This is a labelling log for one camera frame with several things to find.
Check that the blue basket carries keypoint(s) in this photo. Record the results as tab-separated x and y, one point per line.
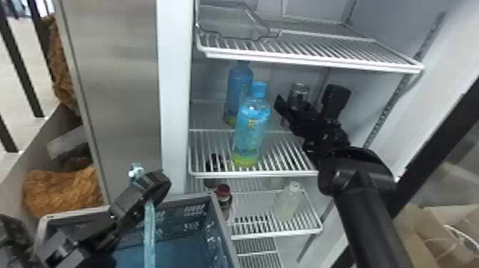
187	239

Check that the clear box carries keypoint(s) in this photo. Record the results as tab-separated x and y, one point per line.
232	18

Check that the white fridge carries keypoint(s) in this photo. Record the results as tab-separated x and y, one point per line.
123	93

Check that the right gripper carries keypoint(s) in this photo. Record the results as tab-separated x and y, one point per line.
318	131

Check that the clear bottle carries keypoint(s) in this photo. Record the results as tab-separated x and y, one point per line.
287	202

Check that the blue bottle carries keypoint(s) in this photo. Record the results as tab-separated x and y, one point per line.
250	127
237	90

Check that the black bottle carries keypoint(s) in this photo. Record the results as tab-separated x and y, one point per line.
214	164

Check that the dark bottle red cap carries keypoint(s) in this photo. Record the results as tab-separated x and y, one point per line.
224	196

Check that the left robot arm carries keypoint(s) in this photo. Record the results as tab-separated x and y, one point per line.
138	202

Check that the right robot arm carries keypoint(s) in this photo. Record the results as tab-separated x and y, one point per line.
368	224

